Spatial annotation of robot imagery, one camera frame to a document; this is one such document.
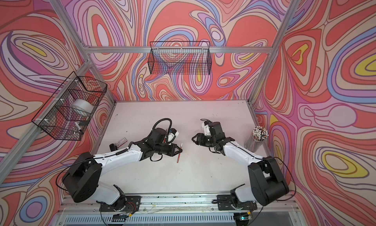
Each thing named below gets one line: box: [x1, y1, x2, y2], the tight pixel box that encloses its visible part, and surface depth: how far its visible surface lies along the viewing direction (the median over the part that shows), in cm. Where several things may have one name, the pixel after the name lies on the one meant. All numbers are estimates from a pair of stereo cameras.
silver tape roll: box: [71, 98, 95, 114], surface depth 76 cm
